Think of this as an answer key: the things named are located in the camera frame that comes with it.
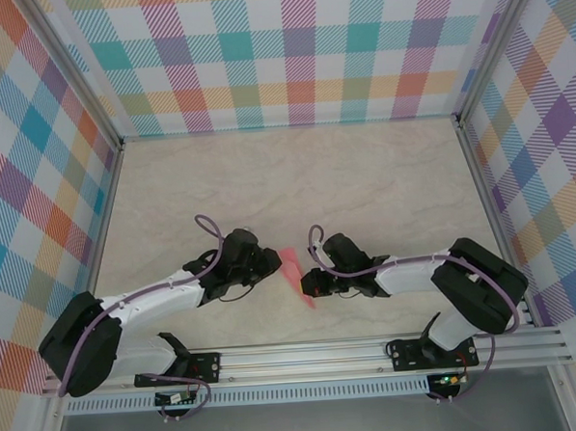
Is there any pink paper sheet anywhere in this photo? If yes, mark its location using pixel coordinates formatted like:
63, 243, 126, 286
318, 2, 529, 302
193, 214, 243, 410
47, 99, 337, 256
278, 246, 318, 313

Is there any grey metal shelf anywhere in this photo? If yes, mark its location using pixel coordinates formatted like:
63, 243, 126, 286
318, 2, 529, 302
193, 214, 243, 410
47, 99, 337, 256
51, 387, 571, 431

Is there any left gripper thin black wire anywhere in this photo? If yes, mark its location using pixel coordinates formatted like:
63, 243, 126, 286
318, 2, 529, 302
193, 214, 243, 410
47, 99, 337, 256
217, 283, 256, 305

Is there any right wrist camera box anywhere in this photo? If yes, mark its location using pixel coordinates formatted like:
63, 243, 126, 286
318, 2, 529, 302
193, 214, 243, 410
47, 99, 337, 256
308, 238, 329, 269

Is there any wide aluminium mounting rail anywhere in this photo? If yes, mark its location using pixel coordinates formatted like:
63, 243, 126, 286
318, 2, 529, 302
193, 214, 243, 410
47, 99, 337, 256
39, 325, 575, 397

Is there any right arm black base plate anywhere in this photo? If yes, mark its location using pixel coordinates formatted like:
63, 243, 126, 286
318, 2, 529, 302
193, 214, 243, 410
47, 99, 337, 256
388, 335, 480, 373

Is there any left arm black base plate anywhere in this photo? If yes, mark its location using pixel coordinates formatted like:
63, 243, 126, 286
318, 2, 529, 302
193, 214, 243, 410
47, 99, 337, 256
132, 351, 224, 390

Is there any slotted grey cable duct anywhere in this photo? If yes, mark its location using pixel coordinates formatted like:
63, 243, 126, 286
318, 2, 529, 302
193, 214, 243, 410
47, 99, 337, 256
64, 375, 431, 416

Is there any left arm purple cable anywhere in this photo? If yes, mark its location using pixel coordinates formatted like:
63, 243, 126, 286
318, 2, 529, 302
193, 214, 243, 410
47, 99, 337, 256
49, 212, 234, 428

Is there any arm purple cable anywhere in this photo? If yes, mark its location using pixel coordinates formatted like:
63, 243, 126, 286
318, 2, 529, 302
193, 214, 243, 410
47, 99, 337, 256
306, 213, 525, 412
49, 212, 234, 428

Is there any thin aluminium wall rail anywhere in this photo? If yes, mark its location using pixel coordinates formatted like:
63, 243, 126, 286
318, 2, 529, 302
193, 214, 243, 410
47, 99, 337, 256
119, 114, 462, 144

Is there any aluminium side rail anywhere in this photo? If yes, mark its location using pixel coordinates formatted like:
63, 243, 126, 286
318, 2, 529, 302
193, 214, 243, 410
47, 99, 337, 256
78, 141, 134, 300
455, 113, 540, 333

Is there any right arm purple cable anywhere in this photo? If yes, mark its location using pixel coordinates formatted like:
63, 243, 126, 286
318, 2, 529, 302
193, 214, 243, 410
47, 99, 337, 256
306, 213, 525, 412

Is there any aluminium frame post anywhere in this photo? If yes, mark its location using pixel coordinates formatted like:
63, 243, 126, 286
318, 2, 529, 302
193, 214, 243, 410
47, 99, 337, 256
13, 0, 124, 156
450, 0, 551, 126

